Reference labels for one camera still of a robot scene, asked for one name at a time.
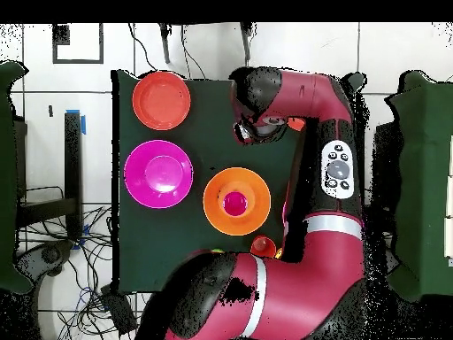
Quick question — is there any pink large bowl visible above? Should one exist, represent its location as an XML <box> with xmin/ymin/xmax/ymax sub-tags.
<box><xmin>123</xmin><ymin>139</ymin><xmax>195</xmax><ymax>210</ymax></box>

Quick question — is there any black power box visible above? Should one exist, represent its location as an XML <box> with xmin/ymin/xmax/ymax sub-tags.
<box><xmin>99</xmin><ymin>283</ymin><xmax>138</xmax><ymax>336</ymax></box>

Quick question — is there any dark green tablecloth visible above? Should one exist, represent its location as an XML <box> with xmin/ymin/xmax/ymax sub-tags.
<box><xmin>111</xmin><ymin>68</ymin><xmax>367</xmax><ymax>298</ymax></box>

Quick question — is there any black stand leg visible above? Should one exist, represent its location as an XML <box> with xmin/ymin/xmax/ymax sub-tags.
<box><xmin>240</xmin><ymin>22</ymin><xmax>253</xmax><ymax>61</ymax></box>
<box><xmin>157</xmin><ymin>22</ymin><xmax>172</xmax><ymax>65</ymax></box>

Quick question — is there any blue tape strip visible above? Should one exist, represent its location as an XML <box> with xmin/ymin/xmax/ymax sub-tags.
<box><xmin>65</xmin><ymin>108</ymin><xmax>87</xmax><ymax>135</ymax></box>

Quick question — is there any black frame stand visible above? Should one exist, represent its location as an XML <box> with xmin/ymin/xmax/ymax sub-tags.
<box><xmin>15</xmin><ymin>111</ymin><xmax>84</xmax><ymax>242</ymax></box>

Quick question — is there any tangle of black cables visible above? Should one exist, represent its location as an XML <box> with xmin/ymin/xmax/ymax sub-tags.
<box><xmin>17</xmin><ymin>185</ymin><xmax>153</xmax><ymax>340</ymax></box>

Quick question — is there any crimson plastic cup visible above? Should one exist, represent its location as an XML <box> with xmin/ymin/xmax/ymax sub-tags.
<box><xmin>221</xmin><ymin>190</ymin><xmax>249</xmax><ymax>217</ymax></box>

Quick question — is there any orange large bowl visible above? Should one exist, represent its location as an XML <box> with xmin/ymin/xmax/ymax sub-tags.
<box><xmin>202</xmin><ymin>166</ymin><xmax>273</xmax><ymax>237</ymax></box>

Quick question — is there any red shallow bowl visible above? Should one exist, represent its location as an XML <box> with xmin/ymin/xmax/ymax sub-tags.
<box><xmin>131</xmin><ymin>70</ymin><xmax>192</xmax><ymax>132</ymax></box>
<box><xmin>286</xmin><ymin>116</ymin><xmax>308</xmax><ymax>133</ymax></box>

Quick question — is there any black cable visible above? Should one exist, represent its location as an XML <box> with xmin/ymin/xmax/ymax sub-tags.
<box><xmin>127</xmin><ymin>22</ymin><xmax>165</xmax><ymax>80</ymax></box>

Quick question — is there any green cloth covered table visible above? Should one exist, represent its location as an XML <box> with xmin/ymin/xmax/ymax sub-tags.
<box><xmin>0</xmin><ymin>59</ymin><xmax>35</xmax><ymax>295</ymax></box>
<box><xmin>384</xmin><ymin>69</ymin><xmax>453</xmax><ymax>302</ymax></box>

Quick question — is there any red-orange plastic cup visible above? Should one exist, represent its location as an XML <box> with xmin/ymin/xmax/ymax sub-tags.
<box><xmin>250</xmin><ymin>235</ymin><xmax>278</xmax><ymax>259</ymax></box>

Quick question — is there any black pedestal foot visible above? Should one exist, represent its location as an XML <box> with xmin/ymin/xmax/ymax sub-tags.
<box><xmin>15</xmin><ymin>239</ymin><xmax>76</xmax><ymax>278</ymax></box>

